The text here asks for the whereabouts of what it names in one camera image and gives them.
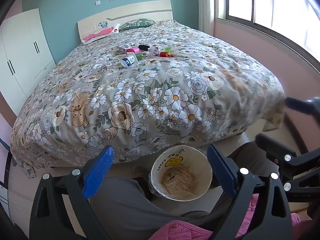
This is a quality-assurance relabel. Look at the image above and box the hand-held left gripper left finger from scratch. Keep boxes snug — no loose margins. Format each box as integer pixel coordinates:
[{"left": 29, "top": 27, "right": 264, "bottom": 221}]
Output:
[{"left": 29, "top": 145, "right": 114, "bottom": 240}]

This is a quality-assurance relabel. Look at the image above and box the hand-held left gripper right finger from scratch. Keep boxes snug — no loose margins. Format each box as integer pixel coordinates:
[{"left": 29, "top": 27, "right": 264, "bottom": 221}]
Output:
[{"left": 207, "top": 144, "right": 293, "bottom": 240}]

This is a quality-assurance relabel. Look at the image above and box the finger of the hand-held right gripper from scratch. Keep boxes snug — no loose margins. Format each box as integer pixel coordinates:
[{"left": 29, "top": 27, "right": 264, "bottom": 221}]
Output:
[
  {"left": 286, "top": 97, "right": 320, "bottom": 116},
  {"left": 255, "top": 133, "right": 320, "bottom": 202}
]

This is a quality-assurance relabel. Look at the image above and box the white wastebasket yellow duck print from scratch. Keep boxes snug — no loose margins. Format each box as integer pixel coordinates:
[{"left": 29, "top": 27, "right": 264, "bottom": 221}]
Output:
[{"left": 149, "top": 145, "right": 213, "bottom": 202}]

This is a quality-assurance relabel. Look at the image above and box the white bottle blue label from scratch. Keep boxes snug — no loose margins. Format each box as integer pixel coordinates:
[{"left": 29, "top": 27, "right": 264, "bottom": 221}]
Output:
[{"left": 121, "top": 54, "right": 137, "bottom": 68}]

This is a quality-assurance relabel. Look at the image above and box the white medicine box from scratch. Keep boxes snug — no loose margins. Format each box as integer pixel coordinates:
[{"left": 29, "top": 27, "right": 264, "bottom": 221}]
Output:
[{"left": 147, "top": 46, "right": 161, "bottom": 57}]

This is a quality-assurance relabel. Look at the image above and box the person's right leg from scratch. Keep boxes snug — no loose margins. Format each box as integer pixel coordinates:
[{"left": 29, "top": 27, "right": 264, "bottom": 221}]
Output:
[{"left": 212, "top": 141, "right": 277, "bottom": 182}]

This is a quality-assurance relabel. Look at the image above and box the person's leg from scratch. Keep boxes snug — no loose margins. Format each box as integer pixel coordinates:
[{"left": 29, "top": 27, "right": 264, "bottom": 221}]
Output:
[
  {"left": 212, "top": 141, "right": 277, "bottom": 182},
  {"left": 89, "top": 175, "right": 209, "bottom": 240}
]

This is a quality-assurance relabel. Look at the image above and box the person's left leg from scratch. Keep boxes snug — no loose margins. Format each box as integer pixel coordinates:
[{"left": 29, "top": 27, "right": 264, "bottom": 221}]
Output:
[{"left": 89, "top": 175, "right": 209, "bottom": 240}]

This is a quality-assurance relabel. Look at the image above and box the printed brown paper sheet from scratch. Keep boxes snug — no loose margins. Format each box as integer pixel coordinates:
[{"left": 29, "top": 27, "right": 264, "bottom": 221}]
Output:
[{"left": 160, "top": 166, "right": 197, "bottom": 193}]

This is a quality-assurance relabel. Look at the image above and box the clear plastic bin liner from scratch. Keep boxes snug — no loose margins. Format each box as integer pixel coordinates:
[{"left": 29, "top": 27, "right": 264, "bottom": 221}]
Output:
[{"left": 147, "top": 175, "right": 164, "bottom": 198}]

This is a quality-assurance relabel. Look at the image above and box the pink quilted garment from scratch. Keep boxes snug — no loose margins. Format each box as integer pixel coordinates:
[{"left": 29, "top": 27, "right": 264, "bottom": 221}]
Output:
[{"left": 147, "top": 192, "right": 308, "bottom": 240}]

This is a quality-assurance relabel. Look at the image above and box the floral bed blanket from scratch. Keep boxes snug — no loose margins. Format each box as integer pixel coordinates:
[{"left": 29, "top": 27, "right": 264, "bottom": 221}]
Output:
[{"left": 10, "top": 19, "right": 287, "bottom": 178}]

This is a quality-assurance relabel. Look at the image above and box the window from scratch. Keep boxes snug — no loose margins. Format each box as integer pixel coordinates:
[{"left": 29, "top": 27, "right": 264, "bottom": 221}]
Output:
[{"left": 217, "top": 0, "right": 320, "bottom": 64}]

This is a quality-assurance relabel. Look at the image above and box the white curtain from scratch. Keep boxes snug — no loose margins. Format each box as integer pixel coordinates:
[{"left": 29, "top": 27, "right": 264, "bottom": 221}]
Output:
[{"left": 197, "top": 0, "right": 221, "bottom": 37}]

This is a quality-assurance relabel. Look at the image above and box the pink pillow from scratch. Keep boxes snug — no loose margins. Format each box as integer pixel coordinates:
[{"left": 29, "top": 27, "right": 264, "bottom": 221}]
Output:
[{"left": 82, "top": 25, "right": 119, "bottom": 43}]

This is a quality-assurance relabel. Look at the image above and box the white wardrobe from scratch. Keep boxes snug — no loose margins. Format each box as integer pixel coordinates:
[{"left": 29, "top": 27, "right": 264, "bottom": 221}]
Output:
[{"left": 0, "top": 8, "right": 56, "bottom": 101}]

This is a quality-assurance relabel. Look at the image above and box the green floral pillow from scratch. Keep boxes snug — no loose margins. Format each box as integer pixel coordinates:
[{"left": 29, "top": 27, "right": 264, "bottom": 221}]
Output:
[{"left": 120, "top": 18, "right": 154, "bottom": 31}]

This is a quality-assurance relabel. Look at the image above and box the cream wooden bed frame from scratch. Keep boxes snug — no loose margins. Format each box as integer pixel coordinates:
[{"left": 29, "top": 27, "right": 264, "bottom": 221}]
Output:
[{"left": 51, "top": 0, "right": 250, "bottom": 171}]

